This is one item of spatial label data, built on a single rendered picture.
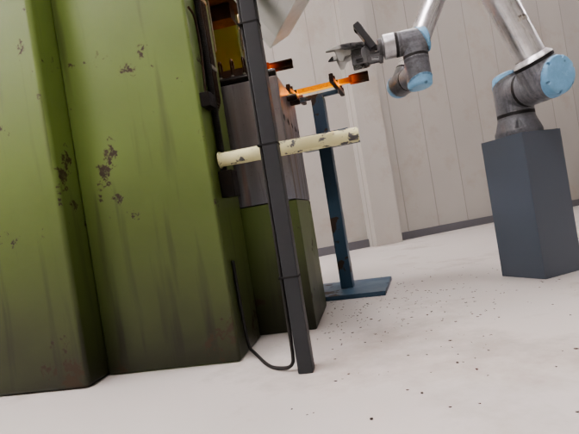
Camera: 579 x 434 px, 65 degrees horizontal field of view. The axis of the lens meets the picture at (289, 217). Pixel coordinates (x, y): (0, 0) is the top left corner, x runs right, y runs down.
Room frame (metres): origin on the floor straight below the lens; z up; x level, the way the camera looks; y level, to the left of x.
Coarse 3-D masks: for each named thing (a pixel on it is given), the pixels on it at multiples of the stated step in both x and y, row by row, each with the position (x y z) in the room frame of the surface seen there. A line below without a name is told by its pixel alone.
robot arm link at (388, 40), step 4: (384, 36) 1.65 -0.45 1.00; (388, 36) 1.64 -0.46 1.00; (392, 36) 1.64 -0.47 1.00; (384, 40) 1.64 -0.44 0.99; (388, 40) 1.64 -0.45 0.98; (392, 40) 1.64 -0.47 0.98; (384, 44) 1.64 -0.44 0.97; (388, 44) 1.64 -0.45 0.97; (392, 44) 1.64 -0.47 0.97; (384, 48) 1.65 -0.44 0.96; (388, 48) 1.64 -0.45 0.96; (392, 48) 1.64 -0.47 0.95; (384, 52) 1.65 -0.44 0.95; (388, 52) 1.65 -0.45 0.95; (392, 52) 1.65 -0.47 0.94; (384, 56) 1.68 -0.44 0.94; (388, 56) 1.67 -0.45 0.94; (392, 56) 1.67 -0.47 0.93
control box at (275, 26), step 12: (264, 0) 1.21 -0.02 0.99; (276, 0) 1.16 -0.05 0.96; (288, 0) 1.11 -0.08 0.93; (300, 0) 1.12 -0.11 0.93; (264, 12) 1.25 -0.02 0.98; (276, 12) 1.20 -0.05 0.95; (288, 12) 1.15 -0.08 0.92; (300, 12) 1.23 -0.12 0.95; (264, 24) 1.30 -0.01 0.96; (276, 24) 1.24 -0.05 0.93; (288, 24) 1.25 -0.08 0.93; (264, 36) 1.35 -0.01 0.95; (276, 36) 1.29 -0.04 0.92
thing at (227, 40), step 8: (216, 32) 2.04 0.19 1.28; (224, 32) 2.03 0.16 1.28; (232, 32) 2.02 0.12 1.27; (216, 40) 2.04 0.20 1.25; (224, 40) 2.03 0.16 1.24; (232, 40) 2.03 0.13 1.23; (216, 48) 2.04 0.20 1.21; (224, 48) 2.03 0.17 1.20; (232, 48) 2.03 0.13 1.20; (240, 48) 2.03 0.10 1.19; (216, 56) 2.04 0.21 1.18; (224, 56) 2.03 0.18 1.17; (232, 56) 2.03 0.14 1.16; (240, 56) 2.02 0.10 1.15; (224, 64) 2.03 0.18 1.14; (240, 64) 2.02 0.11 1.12
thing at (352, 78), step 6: (360, 72) 2.18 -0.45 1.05; (366, 72) 2.18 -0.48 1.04; (342, 78) 2.21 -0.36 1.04; (348, 78) 2.20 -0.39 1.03; (354, 78) 2.20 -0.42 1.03; (360, 78) 2.19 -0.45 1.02; (366, 78) 2.18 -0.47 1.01; (318, 84) 2.24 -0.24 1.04; (324, 84) 2.23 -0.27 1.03; (330, 84) 2.23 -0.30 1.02; (342, 84) 2.24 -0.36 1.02; (300, 90) 2.27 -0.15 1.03; (306, 90) 2.26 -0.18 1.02; (312, 90) 2.26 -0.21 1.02
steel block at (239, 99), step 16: (272, 80) 1.61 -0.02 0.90; (224, 96) 1.64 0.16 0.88; (240, 96) 1.63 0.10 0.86; (272, 96) 1.61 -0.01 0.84; (240, 112) 1.63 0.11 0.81; (240, 128) 1.63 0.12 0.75; (256, 128) 1.62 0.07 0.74; (288, 128) 1.68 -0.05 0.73; (240, 144) 1.64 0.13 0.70; (256, 144) 1.63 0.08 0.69; (288, 160) 1.61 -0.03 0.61; (240, 176) 1.64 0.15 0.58; (256, 176) 1.63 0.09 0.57; (288, 176) 1.61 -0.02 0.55; (304, 176) 1.93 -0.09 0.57; (240, 192) 1.64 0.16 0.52; (256, 192) 1.63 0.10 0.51; (288, 192) 1.61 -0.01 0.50; (304, 192) 1.85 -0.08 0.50
